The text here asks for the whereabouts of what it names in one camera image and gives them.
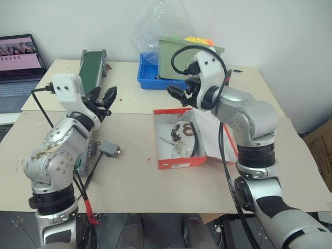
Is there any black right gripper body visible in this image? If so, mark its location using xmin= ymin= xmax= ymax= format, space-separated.
xmin=181 ymin=87 xmax=202 ymax=108

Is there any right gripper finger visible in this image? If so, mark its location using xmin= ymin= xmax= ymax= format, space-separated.
xmin=185 ymin=76 xmax=200 ymax=90
xmin=166 ymin=86 xmax=187 ymax=102

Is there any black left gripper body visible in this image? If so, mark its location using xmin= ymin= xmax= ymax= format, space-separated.
xmin=89 ymin=99 xmax=113 ymax=123

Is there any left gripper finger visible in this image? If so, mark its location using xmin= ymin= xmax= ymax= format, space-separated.
xmin=82 ymin=86 xmax=103 ymax=104
xmin=101 ymin=86 xmax=118 ymax=110

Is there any orange shoebox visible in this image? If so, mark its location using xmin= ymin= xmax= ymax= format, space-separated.
xmin=153 ymin=107 xmax=240 ymax=171

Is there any green mini conveyor belt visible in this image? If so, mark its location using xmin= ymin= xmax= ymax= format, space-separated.
xmin=74 ymin=49 xmax=108 ymax=177

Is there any green cardboard box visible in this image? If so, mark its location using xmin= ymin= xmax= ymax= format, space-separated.
xmin=157 ymin=35 xmax=226 ymax=80

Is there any blue plastic bin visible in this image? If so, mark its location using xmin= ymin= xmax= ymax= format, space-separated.
xmin=136 ymin=52 xmax=198 ymax=91

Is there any small grey metal box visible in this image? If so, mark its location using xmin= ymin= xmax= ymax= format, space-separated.
xmin=99 ymin=141 xmax=122 ymax=159

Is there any white shoe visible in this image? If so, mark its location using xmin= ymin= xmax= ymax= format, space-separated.
xmin=158 ymin=121 xmax=206 ymax=159

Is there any clear plastic bag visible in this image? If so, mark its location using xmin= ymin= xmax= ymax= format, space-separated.
xmin=129 ymin=0 xmax=198 ymax=64

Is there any open laptop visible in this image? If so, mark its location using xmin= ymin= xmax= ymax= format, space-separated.
xmin=0 ymin=33 xmax=48 ymax=114

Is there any dark rounded shape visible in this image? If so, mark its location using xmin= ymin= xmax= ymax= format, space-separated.
xmin=181 ymin=216 xmax=206 ymax=249

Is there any brown cardboard box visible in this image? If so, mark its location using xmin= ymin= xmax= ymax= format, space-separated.
xmin=301 ymin=121 xmax=332 ymax=188

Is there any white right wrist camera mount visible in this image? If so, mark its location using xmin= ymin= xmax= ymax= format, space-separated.
xmin=192 ymin=50 xmax=229 ymax=110

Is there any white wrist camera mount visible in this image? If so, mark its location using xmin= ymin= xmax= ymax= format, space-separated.
xmin=192 ymin=50 xmax=229 ymax=110
xmin=50 ymin=74 xmax=102 ymax=131

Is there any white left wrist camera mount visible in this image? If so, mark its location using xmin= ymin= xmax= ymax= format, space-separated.
xmin=50 ymin=74 xmax=102 ymax=131

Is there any thin red black wire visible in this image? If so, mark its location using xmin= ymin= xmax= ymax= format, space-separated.
xmin=85 ymin=141 xmax=105 ymax=189

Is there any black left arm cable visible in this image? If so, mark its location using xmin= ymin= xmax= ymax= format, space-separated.
xmin=31 ymin=82 xmax=57 ymax=129

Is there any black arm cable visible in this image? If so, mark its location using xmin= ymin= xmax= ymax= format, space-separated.
xmin=171 ymin=46 xmax=261 ymax=249
xmin=31 ymin=82 xmax=57 ymax=129

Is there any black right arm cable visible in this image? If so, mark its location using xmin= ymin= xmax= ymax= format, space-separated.
xmin=171 ymin=46 xmax=261 ymax=249

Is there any black cable with red tape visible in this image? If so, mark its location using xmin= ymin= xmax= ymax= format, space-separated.
xmin=72 ymin=171 xmax=103 ymax=249

